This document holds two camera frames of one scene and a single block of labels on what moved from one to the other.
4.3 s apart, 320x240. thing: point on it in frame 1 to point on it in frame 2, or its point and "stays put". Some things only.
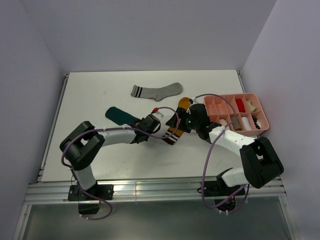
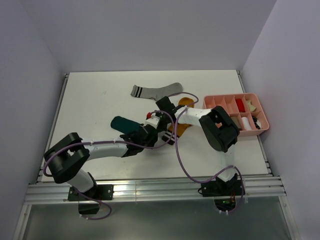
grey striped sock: (157, 93) stays put
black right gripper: (183, 112) to (161, 127)
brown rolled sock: (236, 125) stays put
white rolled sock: (246, 124) stays put
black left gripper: (147, 138) to (151, 143)
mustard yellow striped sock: (172, 134) stays put
